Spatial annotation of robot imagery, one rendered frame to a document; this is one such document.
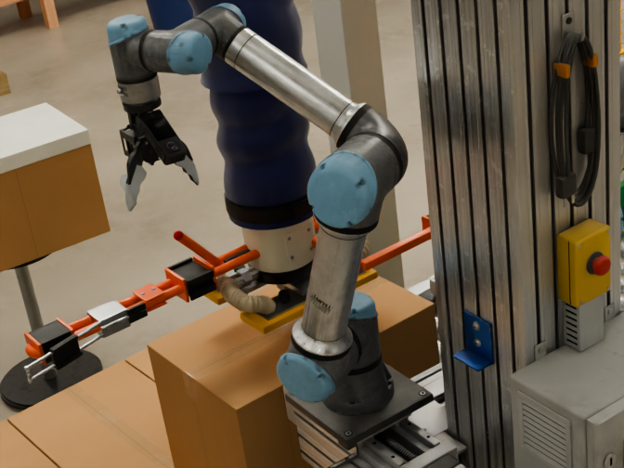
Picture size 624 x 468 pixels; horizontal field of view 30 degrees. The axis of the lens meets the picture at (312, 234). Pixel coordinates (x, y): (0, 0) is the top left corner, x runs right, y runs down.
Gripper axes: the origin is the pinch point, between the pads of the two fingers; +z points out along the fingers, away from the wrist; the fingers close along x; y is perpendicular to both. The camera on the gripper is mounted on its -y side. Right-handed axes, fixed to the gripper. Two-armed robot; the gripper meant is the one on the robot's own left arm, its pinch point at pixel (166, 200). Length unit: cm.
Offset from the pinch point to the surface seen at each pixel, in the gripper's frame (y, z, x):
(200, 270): 25.1, 32.0, -15.8
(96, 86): 505, 152, -191
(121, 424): 76, 98, -7
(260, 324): 14, 45, -23
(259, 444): 7, 70, -14
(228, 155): 25.8, 8.1, -28.4
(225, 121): 25.5, -0.2, -28.7
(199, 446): 29, 80, -8
